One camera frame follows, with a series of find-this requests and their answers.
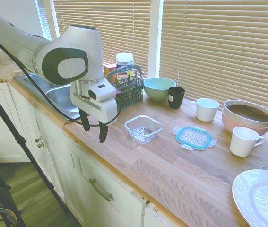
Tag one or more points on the orange cardboard box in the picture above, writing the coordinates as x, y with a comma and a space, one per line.
110, 69

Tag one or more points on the narrow white window blind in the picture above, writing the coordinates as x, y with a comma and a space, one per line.
43, 21

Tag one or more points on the pink bowl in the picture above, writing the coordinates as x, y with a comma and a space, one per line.
227, 121

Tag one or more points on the white kitchen base cabinet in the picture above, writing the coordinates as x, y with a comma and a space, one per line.
60, 165

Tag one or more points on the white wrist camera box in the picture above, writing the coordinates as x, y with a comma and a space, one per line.
103, 91

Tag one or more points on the round metal cabinet knob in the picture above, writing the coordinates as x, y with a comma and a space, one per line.
38, 140
40, 144

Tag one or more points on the clear lid with teal seal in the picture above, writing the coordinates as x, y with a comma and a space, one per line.
194, 137

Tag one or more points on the white lidded tub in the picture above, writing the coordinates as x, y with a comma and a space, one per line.
2, 58

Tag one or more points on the grey bowl with brown inside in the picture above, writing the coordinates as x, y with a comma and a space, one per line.
249, 111

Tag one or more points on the clear glass food container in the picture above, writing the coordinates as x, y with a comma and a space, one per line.
143, 130

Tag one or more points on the white lidded jar blue label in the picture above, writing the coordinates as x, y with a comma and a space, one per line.
124, 62

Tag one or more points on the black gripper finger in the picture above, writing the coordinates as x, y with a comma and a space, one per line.
85, 121
103, 132

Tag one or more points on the black plastic cup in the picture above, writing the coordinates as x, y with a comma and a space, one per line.
175, 99

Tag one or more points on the light green bowl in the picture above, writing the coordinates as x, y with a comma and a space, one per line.
159, 92

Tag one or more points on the beige window blind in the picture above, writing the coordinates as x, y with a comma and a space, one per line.
124, 28
223, 47

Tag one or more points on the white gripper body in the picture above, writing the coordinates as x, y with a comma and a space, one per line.
105, 110

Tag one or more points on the stainless steel double sink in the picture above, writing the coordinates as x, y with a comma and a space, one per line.
60, 97

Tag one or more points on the black camera tripod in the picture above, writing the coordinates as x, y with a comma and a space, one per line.
18, 137

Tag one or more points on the white ceramic mug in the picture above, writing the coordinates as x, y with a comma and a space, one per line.
241, 144
205, 112

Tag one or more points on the white dinner plate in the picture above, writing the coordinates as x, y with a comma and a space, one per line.
261, 201

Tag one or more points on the grey plastic cutlery basket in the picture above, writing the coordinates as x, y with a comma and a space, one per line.
130, 95

